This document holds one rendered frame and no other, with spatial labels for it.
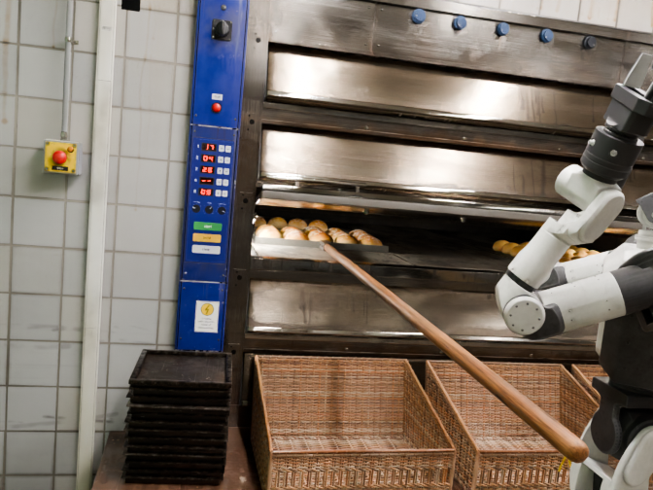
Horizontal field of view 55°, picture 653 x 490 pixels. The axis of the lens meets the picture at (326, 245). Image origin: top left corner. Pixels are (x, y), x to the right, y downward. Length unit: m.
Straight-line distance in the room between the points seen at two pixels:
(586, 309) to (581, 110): 1.31
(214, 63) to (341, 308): 0.92
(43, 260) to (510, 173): 1.62
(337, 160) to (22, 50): 1.03
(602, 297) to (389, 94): 1.15
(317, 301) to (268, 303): 0.17
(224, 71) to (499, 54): 0.97
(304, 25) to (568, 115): 1.00
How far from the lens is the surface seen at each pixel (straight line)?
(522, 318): 1.28
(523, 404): 0.99
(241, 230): 2.13
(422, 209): 2.09
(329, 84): 2.16
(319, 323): 2.20
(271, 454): 1.80
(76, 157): 2.06
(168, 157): 2.11
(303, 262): 2.16
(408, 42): 2.27
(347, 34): 2.22
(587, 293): 1.32
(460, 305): 2.38
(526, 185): 2.40
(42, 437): 2.36
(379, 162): 2.19
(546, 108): 2.44
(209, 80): 2.09
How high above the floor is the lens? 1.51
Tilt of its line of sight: 7 degrees down
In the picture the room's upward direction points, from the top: 6 degrees clockwise
